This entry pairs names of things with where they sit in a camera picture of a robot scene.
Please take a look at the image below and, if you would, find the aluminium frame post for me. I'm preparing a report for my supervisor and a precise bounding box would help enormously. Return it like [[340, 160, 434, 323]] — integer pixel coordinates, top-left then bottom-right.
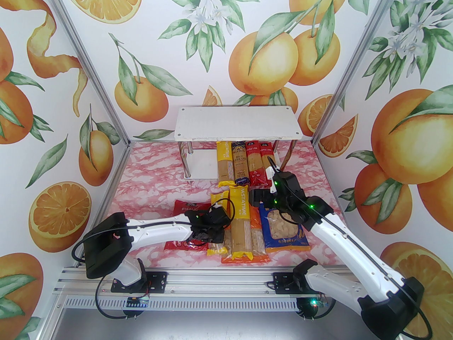
[[311, 0, 407, 146], [42, 0, 132, 148]]

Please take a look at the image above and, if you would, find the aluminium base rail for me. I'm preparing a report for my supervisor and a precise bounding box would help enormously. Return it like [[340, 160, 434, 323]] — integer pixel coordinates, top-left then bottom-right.
[[53, 266, 367, 300]]

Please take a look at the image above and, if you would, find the slotted white cable duct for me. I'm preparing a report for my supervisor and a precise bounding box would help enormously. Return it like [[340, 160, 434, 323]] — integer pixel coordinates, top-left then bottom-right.
[[62, 298, 331, 311]]

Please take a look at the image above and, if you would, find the red spaghetti pack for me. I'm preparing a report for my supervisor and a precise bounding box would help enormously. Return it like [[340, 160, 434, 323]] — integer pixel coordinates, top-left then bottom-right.
[[260, 142, 282, 187], [245, 141, 269, 187]]

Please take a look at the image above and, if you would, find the white two-tier chrome-leg shelf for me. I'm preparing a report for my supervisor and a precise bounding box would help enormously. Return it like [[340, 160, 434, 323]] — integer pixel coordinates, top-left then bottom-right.
[[174, 106, 302, 181]]

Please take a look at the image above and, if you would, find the yellow Pastatime spaghetti pack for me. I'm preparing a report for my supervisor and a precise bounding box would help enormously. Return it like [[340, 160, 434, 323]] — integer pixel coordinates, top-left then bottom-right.
[[217, 141, 237, 187], [228, 186, 254, 262], [208, 192, 230, 256]]

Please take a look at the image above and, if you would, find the red fusilli pasta bag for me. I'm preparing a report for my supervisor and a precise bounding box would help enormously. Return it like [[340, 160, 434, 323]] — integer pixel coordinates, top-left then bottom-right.
[[164, 200, 213, 250]]

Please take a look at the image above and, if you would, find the dark blue spaghetti pack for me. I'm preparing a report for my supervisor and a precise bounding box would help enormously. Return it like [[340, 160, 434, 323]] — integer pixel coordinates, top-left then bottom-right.
[[232, 142, 251, 186]]

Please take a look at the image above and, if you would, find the blue orecchiette pasta bag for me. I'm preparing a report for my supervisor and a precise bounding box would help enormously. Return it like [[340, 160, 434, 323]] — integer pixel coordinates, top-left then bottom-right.
[[258, 202, 311, 253]]

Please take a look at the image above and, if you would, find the orange Pastatime pasta bag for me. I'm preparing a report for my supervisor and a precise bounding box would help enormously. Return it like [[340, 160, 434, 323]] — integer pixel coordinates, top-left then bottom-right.
[[221, 204, 270, 264]]

